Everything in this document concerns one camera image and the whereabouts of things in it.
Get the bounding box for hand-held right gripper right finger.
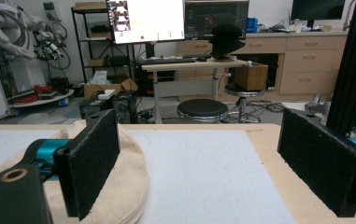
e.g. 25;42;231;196
277;107;356;218

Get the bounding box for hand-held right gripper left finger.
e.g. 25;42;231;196
53;108;121;221

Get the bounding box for beige cloth hat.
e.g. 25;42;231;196
0;119;150;224

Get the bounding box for grey device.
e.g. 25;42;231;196
304;92;333;118

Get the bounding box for black computer tower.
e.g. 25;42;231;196
112;91;138;124

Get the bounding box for round white platform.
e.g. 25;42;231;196
9;88;76;109

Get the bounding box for white table mat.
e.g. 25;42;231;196
0;129;60;189
125;129;297;224

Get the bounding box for open cardboard box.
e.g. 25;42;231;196
83;74;139;101

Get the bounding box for wooden drawer cabinet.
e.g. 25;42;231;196
177;30;349;103

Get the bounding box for black round stool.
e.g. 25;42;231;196
177;98;229;124
224;83;265;123

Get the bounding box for brown wooden box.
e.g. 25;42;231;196
234;62;269;91

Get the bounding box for black metal shelf rack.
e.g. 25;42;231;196
70;2;136;84

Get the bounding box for black keyboard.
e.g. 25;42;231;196
138;57;197;66

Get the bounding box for light wooden desk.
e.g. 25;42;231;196
141;59;250;125

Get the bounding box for black monitor on cabinet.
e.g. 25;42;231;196
291;0;347;29

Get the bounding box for blue box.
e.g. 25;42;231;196
246;17;259;34

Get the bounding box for black hat on stand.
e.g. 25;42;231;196
208;22;247;61

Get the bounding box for bright computer monitor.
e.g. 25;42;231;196
106;0;187;45

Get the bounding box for dark computer monitor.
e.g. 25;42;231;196
184;0;250;40

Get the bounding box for black metal post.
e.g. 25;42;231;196
325;0;356;136

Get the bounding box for white machine with cables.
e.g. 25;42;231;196
0;2;72;71

